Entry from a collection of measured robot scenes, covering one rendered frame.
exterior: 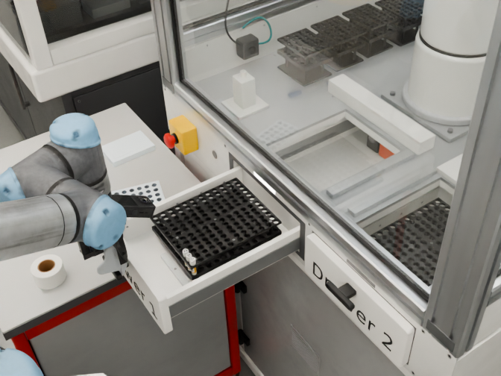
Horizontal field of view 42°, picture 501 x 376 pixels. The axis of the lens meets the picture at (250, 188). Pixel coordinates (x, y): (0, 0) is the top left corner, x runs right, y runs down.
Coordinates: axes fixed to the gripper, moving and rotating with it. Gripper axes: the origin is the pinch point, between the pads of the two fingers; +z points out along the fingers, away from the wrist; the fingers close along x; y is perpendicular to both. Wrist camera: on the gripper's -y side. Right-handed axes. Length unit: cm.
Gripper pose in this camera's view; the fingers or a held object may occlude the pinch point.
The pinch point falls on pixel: (119, 262)
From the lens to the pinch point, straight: 133.1
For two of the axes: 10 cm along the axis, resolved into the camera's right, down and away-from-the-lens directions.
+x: 5.6, 5.4, -6.3
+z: 0.3, 7.5, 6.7
